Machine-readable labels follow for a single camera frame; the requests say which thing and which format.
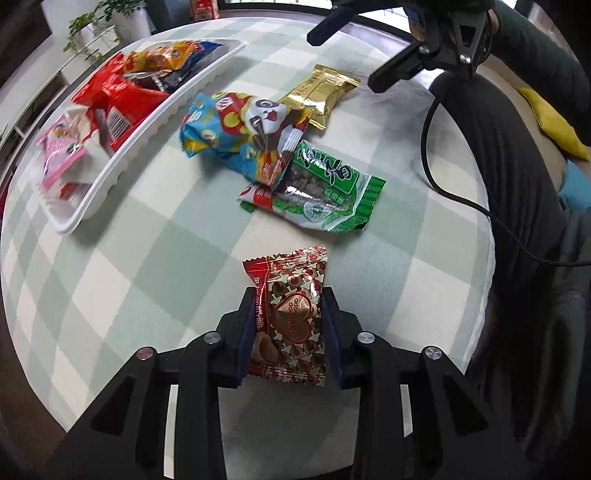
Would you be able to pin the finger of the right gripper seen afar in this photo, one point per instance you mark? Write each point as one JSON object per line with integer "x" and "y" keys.
{"x": 338, "y": 18}

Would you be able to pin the finger of the right gripper afar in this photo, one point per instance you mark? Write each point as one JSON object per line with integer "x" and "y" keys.
{"x": 404, "y": 66}

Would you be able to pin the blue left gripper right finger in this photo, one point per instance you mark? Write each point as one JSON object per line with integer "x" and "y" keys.
{"x": 331, "y": 315}

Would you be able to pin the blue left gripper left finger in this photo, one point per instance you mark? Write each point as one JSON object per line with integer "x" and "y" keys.
{"x": 247, "y": 333}

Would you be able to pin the orange snack packet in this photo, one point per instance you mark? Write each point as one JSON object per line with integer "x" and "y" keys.
{"x": 167, "y": 57}

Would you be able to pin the black sesame snack packet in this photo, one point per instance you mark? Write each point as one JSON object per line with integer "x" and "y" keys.
{"x": 162, "y": 81}

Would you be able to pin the red snack bag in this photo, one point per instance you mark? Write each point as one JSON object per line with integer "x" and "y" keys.
{"x": 125, "y": 105}

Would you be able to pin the pink snack packet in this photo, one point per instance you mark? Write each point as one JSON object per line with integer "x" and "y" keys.
{"x": 67, "y": 150}

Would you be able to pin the gold snack packet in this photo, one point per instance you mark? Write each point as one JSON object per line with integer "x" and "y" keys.
{"x": 321, "y": 91}

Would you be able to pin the blue cartoon snack packet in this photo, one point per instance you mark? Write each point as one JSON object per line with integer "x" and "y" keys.
{"x": 251, "y": 135}

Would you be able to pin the blue red snack packet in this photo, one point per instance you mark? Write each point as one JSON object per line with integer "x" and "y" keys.
{"x": 204, "y": 48}

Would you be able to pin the red bag on floor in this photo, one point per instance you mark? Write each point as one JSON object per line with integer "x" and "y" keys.
{"x": 203, "y": 10}

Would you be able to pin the green snack packet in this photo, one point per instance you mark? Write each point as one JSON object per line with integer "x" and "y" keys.
{"x": 319, "y": 192}

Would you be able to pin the yellow cushion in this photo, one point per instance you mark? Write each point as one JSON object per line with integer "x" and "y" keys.
{"x": 553, "y": 125}

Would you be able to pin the plant in white pot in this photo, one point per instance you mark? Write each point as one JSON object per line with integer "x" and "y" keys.
{"x": 129, "y": 18}

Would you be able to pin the white plastic tray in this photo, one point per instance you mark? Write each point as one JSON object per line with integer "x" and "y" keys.
{"x": 65, "y": 216}

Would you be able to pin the white red snack packet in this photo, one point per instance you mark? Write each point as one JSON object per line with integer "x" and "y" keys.
{"x": 67, "y": 191}

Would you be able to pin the small trailing plant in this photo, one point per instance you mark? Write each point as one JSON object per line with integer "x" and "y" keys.
{"x": 90, "y": 36}

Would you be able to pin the white tv cabinet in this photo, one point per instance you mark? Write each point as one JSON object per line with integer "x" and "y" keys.
{"x": 42, "y": 76}

